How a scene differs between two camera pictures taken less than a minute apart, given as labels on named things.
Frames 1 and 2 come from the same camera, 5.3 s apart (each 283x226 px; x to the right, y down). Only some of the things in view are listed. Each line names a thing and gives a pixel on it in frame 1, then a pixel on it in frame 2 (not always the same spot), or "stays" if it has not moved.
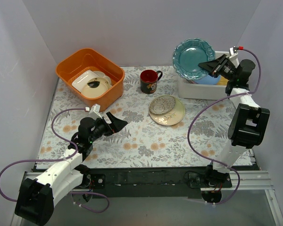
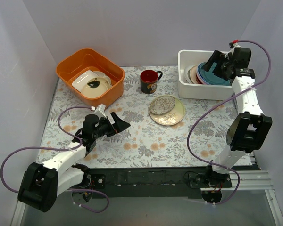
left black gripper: [109, 125] stays
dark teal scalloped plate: [188, 54] -> [210, 76]
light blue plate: [208, 79] -> [201, 76]
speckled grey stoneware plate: [162, 105] stays
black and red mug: [148, 81] stays
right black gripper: [217, 66] stays
